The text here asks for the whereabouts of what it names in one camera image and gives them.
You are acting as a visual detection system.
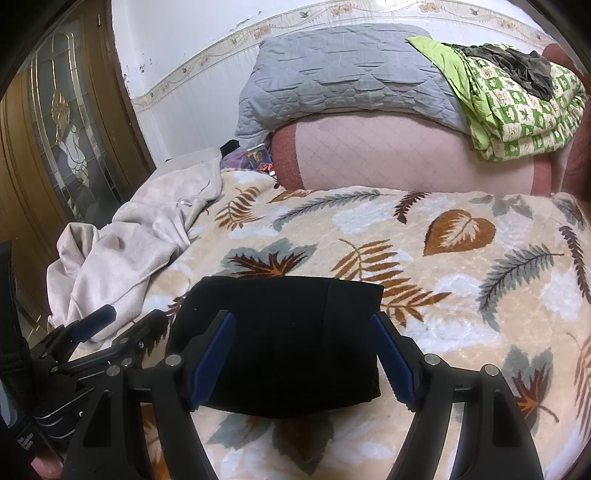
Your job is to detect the grey quilted blanket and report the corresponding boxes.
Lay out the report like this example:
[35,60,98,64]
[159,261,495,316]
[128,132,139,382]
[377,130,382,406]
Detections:
[235,23,472,141]

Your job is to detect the leaf print blanket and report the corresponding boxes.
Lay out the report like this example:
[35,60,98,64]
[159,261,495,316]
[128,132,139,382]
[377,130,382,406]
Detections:
[129,171,591,480]

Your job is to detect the dark olive garment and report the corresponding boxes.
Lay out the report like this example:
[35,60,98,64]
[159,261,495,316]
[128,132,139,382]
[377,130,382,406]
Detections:
[441,42,554,100]

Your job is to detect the person's left hand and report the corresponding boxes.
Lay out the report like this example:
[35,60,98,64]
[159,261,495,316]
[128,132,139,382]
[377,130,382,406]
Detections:
[34,457,63,480]

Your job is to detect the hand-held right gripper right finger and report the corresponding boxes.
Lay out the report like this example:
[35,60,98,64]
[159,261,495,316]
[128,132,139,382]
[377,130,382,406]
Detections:
[369,311,546,480]

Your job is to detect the purple cloth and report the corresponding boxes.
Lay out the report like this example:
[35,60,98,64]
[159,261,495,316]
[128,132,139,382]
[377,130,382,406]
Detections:
[221,148,252,171]

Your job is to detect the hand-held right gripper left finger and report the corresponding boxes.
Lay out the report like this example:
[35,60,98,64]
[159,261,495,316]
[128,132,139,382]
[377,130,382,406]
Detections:
[60,310,236,480]

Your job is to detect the wooden stained glass door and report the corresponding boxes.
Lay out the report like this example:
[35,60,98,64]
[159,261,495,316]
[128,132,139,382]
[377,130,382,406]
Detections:
[0,4,155,333]

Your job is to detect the small colourful box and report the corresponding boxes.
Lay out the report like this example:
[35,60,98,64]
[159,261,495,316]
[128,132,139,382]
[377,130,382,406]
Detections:
[247,145,273,174]

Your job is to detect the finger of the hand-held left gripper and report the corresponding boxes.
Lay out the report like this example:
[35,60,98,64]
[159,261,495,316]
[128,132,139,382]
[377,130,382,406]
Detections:
[34,305,117,365]
[53,309,168,384]

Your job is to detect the beige fleece garment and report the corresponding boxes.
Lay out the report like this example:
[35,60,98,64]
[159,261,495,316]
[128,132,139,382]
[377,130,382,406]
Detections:
[46,154,225,344]

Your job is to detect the black pants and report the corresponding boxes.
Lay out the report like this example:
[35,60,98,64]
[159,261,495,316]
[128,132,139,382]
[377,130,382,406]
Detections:
[166,275,385,420]

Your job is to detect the green patterned quilt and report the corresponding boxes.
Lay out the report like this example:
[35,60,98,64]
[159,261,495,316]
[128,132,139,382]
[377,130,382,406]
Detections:
[406,36,588,162]

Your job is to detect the pink blanket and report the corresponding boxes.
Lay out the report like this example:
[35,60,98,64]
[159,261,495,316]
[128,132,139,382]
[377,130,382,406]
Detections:
[270,108,573,195]

